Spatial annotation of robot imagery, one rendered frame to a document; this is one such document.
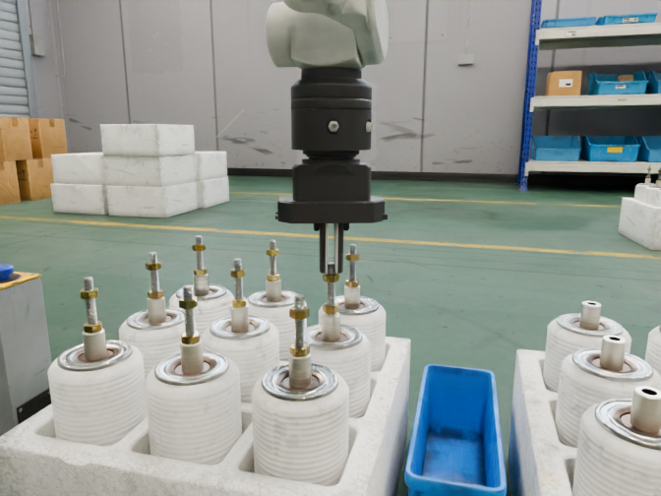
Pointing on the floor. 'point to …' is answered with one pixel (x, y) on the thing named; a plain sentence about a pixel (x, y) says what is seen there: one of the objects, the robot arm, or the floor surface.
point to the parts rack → (645, 33)
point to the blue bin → (456, 435)
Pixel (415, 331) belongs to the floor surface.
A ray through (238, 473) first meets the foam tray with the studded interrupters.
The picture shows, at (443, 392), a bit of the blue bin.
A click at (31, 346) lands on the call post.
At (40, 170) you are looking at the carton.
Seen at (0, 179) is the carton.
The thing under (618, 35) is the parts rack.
